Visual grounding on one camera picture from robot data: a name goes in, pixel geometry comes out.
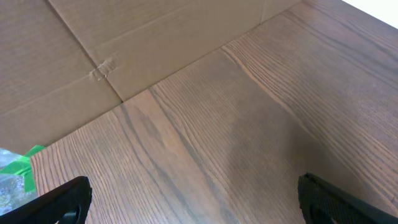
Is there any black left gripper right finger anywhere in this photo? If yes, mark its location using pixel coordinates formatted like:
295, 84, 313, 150
298, 173, 397, 224

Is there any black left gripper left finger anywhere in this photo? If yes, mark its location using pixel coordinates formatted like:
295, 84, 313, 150
1, 176, 92, 224

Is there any green clear plastic bag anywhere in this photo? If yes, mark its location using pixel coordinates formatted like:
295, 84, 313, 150
1, 145, 45, 215

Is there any brown cardboard box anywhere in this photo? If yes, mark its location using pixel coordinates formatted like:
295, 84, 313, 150
1, 0, 293, 154

